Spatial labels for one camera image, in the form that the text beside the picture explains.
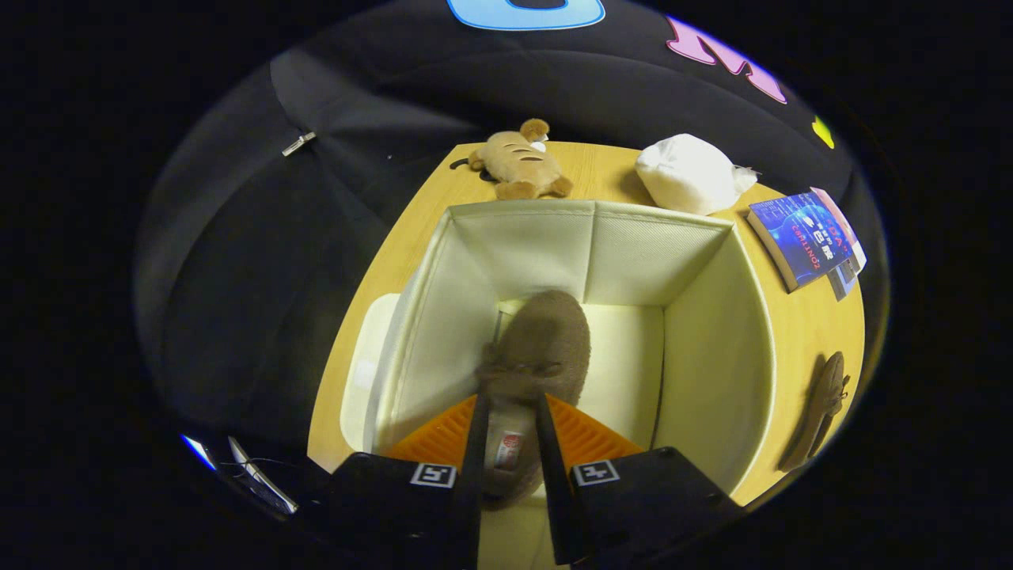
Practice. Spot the laptop screen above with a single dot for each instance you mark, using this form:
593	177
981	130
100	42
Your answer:
198	452

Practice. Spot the blue book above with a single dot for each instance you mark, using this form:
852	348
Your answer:
799	237

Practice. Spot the grey fabric storage box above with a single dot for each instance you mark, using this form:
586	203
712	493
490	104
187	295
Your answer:
704	356

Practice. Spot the pink book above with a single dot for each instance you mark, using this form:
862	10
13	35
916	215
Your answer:
843	226

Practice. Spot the brown striped plush toy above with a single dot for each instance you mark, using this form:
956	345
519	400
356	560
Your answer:
518	162

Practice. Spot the grey book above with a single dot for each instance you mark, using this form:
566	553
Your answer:
843	281

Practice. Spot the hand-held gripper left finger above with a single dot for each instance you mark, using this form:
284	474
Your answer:
475	475

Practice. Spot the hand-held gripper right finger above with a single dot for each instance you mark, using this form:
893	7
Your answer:
558	491

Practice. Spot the black backdrop cloth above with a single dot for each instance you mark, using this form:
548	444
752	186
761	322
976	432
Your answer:
253	261

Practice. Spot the silver clip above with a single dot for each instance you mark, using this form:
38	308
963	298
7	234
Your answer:
298	143

